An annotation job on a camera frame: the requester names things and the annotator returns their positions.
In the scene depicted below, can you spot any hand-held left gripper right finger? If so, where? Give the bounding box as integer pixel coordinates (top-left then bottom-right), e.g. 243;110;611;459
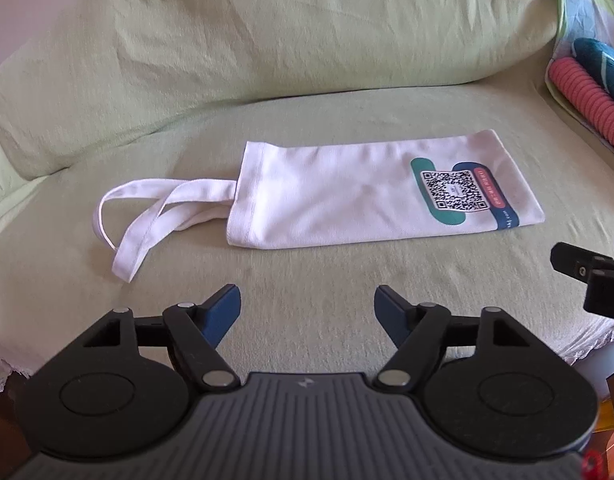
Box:
374;285;536;392

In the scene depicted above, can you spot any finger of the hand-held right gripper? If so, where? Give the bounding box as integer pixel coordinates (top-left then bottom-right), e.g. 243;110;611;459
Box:
583;269;614;322
550;242;614;282

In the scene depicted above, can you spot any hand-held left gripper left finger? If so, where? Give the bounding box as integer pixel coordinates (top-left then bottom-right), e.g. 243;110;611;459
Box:
82;284;241;393

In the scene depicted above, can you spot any white shopping bag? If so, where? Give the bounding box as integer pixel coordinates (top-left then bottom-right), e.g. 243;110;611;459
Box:
92;129;546;283

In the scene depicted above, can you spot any pink ribbed blanket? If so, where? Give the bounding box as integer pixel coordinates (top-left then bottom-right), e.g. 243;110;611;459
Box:
548;57;614;159

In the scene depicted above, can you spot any teal patterned blanket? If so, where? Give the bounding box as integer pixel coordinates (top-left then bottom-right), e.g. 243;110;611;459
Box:
572;37;614;111

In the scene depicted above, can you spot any patchwork bed sheet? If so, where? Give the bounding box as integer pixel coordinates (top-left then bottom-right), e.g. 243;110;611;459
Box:
544;0;614;167

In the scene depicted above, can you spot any green covered sofa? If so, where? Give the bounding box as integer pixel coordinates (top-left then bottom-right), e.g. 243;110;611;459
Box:
0;0;614;391

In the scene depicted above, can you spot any red cord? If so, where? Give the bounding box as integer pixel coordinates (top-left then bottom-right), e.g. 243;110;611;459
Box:
582;450;604;480

